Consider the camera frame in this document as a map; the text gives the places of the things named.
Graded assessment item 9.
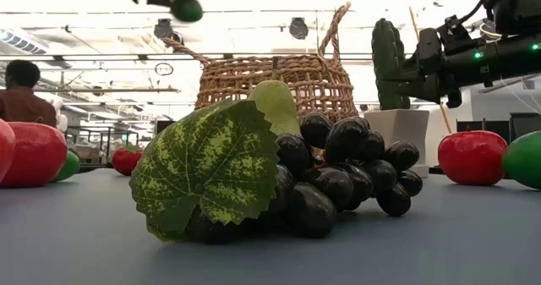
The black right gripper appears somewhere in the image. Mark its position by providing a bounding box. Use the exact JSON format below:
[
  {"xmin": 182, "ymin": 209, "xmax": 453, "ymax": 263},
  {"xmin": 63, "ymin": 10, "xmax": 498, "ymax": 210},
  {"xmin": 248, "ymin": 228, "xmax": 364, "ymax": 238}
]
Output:
[{"xmin": 375, "ymin": 26, "xmax": 464, "ymax": 109}]

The small green lime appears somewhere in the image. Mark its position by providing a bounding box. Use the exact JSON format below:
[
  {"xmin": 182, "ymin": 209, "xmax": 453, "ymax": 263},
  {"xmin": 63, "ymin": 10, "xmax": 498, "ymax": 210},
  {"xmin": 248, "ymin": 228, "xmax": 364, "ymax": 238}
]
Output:
[{"xmin": 169, "ymin": 0, "xmax": 205, "ymax": 24}]

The red apple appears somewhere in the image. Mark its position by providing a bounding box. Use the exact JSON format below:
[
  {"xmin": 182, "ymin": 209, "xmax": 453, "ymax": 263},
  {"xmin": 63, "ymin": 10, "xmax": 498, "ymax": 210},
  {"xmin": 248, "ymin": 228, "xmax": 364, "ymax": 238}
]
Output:
[
  {"xmin": 0, "ymin": 121, "xmax": 68, "ymax": 189},
  {"xmin": 437, "ymin": 129, "xmax": 509, "ymax": 187}
]

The woven wicker basket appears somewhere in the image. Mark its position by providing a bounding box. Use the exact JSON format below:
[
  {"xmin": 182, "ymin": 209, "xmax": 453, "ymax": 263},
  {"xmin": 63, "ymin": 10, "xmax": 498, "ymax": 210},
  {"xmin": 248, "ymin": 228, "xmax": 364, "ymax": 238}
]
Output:
[{"xmin": 161, "ymin": 1, "xmax": 360, "ymax": 124}]

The green cactus plant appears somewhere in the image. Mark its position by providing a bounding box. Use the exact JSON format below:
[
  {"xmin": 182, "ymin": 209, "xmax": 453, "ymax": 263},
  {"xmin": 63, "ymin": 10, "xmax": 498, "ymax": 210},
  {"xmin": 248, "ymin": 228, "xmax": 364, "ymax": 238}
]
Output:
[{"xmin": 370, "ymin": 17, "xmax": 412, "ymax": 111}]

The white square plant pot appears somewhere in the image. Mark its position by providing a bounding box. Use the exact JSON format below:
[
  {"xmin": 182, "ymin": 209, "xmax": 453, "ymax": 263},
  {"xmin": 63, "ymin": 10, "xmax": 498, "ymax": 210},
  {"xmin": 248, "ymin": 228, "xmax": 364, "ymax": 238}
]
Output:
[{"xmin": 363, "ymin": 108, "xmax": 431, "ymax": 178}]

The thin yellow stick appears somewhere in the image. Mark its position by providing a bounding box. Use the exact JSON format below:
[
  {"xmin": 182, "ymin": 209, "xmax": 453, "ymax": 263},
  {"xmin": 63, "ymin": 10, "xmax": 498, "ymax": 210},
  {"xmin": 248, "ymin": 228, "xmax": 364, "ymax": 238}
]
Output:
[{"xmin": 400, "ymin": 0, "xmax": 454, "ymax": 134}]

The dark computer monitor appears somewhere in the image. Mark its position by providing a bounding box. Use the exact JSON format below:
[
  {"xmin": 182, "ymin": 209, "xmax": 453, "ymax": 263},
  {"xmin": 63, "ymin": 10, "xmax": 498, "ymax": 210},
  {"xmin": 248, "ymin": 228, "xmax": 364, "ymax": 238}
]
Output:
[
  {"xmin": 456, "ymin": 118, "xmax": 511, "ymax": 145},
  {"xmin": 509, "ymin": 112, "xmax": 541, "ymax": 142}
]

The black grape bunch with leaf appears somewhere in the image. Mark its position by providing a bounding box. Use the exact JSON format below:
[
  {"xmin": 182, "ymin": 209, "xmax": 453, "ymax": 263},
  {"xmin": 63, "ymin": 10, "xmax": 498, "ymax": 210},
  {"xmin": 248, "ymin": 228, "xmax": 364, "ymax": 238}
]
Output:
[{"xmin": 128, "ymin": 98, "xmax": 424, "ymax": 244}]

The ceiling air vent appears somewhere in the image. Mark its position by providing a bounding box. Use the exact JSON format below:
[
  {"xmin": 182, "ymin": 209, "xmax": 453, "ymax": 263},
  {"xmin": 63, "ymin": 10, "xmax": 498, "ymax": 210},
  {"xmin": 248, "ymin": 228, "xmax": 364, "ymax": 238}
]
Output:
[{"xmin": 0, "ymin": 26, "xmax": 51, "ymax": 57}]

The yellow-green pear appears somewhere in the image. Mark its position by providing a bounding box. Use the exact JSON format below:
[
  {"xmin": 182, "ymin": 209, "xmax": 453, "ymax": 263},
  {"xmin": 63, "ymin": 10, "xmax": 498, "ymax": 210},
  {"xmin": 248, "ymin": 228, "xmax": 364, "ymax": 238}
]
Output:
[{"xmin": 247, "ymin": 79, "xmax": 302, "ymax": 136}]

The white bulky object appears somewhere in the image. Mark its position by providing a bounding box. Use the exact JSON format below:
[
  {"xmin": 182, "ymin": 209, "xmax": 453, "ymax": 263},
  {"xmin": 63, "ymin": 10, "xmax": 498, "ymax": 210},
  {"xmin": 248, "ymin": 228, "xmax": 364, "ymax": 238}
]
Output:
[{"xmin": 53, "ymin": 100, "xmax": 69, "ymax": 134}]

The person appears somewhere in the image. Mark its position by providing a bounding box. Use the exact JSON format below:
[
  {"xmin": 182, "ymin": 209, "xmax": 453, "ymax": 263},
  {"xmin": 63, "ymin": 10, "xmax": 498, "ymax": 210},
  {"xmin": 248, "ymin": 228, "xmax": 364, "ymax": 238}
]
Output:
[{"xmin": 0, "ymin": 59, "xmax": 58, "ymax": 128}]

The small red fruit green top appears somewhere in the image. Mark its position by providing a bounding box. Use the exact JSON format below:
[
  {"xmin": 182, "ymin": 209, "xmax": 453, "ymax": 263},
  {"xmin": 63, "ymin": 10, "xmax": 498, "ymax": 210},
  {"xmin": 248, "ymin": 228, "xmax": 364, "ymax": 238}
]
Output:
[{"xmin": 111, "ymin": 144, "xmax": 145, "ymax": 177}]

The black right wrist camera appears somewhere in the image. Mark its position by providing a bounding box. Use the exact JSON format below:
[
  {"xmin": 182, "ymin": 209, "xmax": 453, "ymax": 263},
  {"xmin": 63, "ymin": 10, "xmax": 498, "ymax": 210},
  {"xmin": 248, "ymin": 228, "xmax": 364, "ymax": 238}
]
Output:
[{"xmin": 436, "ymin": 14, "xmax": 471, "ymax": 57}]

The round hanging ring sign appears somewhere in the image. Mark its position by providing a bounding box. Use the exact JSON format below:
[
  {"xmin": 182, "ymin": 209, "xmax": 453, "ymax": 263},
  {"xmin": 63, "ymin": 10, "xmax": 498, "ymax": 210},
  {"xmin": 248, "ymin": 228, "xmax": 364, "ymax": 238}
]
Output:
[{"xmin": 154, "ymin": 62, "xmax": 175, "ymax": 77}]

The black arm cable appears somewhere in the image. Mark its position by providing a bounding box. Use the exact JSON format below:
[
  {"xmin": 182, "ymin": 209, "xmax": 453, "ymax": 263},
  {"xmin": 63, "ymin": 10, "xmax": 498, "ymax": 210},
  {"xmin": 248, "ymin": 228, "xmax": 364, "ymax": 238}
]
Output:
[{"xmin": 458, "ymin": 0, "xmax": 495, "ymax": 26}]

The black metal rack frame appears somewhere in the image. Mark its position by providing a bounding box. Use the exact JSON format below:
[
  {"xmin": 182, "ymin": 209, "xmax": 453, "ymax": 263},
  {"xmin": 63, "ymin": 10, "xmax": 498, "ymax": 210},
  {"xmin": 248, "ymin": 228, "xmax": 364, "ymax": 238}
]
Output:
[{"xmin": 65, "ymin": 125, "xmax": 140, "ymax": 166}]

